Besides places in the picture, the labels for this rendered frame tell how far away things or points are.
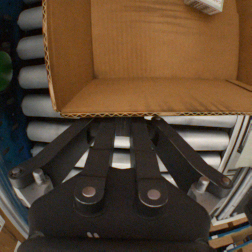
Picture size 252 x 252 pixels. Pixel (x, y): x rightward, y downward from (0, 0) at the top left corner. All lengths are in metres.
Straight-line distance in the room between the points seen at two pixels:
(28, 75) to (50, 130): 0.13
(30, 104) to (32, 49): 0.12
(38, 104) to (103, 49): 0.17
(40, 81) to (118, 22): 0.18
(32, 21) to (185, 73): 0.31
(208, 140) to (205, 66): 0.17
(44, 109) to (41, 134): 0.06
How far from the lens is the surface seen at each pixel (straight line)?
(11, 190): 0.38
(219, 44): 0.33
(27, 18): 0.36
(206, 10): 0.31
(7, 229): 0.49
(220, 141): 0.41
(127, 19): 0.28
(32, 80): 0.34
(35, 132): 0.39
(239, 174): 0.65
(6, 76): 0.32
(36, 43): 0.34
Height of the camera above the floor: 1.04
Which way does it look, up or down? 64 degrees down
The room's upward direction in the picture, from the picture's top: 179 degrees counter-clockwise
